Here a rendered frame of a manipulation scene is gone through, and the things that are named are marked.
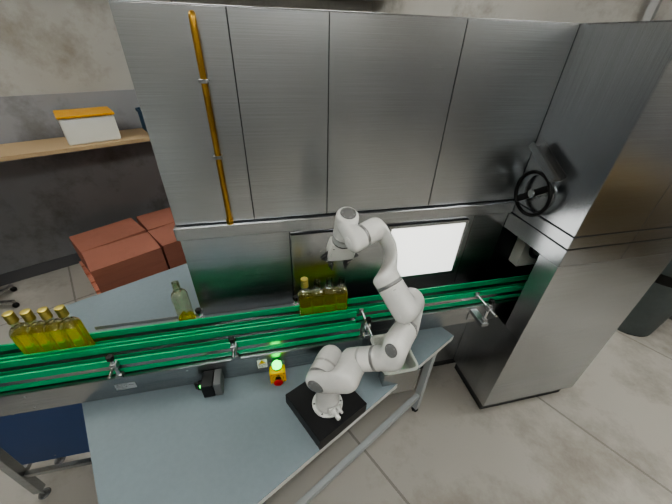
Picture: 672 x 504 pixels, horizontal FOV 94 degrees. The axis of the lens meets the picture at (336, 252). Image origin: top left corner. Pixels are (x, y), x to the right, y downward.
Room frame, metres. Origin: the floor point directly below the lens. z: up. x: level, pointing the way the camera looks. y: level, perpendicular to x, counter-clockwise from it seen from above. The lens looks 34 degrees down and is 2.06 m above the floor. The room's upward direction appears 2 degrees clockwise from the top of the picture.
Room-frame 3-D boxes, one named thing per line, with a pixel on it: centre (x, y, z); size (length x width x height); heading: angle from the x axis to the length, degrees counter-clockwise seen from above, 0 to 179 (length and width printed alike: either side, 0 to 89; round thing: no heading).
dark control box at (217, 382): (0.80, 0.52, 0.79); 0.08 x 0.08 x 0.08; 14
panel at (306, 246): (1.32, -0.23, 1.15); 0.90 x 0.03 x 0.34; 104
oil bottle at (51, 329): (0.85, 1.13, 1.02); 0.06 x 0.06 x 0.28; 14
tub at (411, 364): (0.96, -0.29, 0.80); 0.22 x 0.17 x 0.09; 14
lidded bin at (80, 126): (2.76, 2.14, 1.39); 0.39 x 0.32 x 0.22; 131
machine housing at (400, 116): (1.75, -0.36, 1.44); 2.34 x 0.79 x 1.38; 104
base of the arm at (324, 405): (0.70, 0.00, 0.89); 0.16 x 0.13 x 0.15; 40
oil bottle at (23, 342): (0.82, 1.24, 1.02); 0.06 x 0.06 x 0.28; 14
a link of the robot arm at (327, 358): (0.71, 0.02, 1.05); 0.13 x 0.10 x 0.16; 159
